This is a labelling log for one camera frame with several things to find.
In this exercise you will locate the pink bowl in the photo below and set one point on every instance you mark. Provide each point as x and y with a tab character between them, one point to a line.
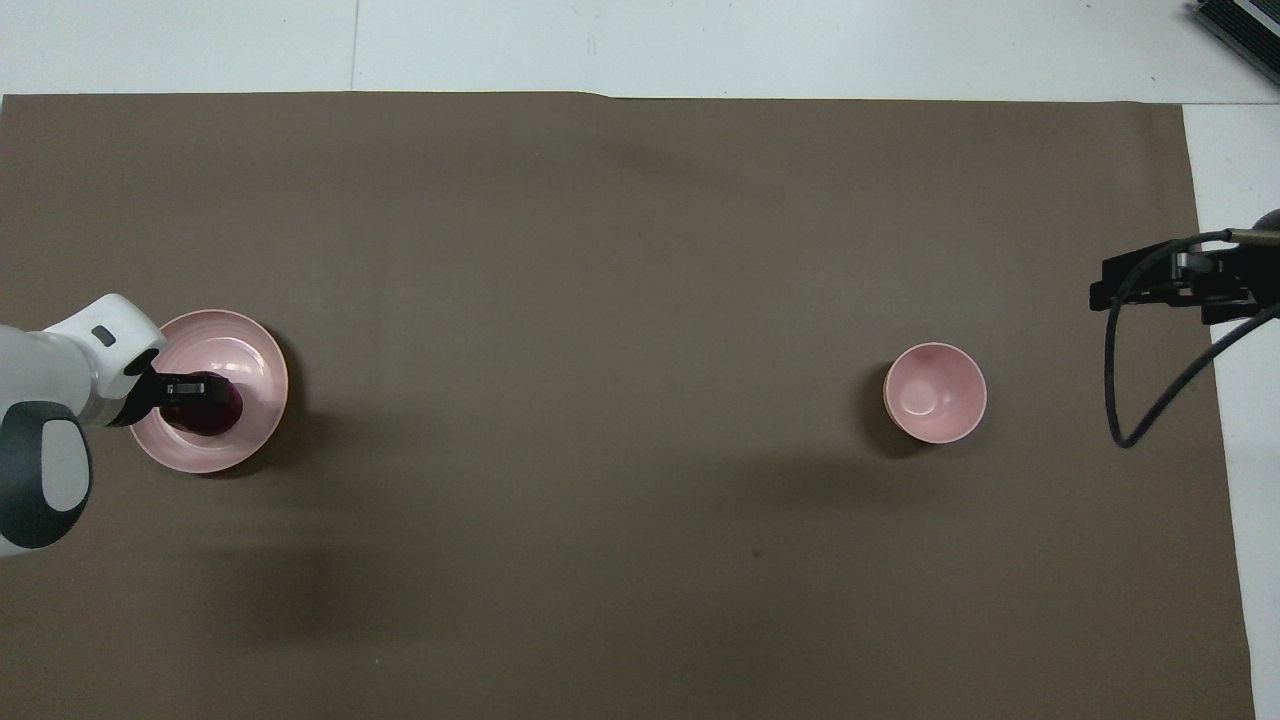
935	395

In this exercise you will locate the dark red apple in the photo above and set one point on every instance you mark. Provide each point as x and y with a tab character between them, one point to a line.
215	420

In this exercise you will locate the dark ribbed device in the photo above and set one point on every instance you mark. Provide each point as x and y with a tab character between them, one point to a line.
1245	25

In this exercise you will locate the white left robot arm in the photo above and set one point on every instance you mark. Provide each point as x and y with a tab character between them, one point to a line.
45	400

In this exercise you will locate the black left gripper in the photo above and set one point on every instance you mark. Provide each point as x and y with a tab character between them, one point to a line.
140	395

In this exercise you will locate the brown table mat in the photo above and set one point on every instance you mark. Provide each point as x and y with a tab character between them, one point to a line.
600	300

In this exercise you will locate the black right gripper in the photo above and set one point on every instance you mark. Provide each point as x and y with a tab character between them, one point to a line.
1240	285

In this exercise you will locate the pink plate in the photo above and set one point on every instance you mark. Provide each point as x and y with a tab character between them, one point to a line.
250	360

